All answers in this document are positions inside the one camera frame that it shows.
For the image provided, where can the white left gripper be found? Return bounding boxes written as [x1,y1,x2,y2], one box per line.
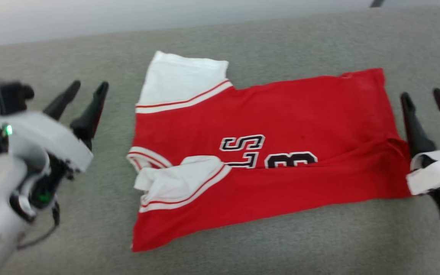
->
[0,80,110,223]

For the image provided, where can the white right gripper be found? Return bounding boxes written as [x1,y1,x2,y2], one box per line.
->
[400,88,440,239]

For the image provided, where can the red and white basketball jersey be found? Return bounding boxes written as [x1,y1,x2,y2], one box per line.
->
[126,50,412,252]

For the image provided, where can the short black looped cable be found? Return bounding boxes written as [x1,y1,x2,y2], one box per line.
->
[17,201,61,251]

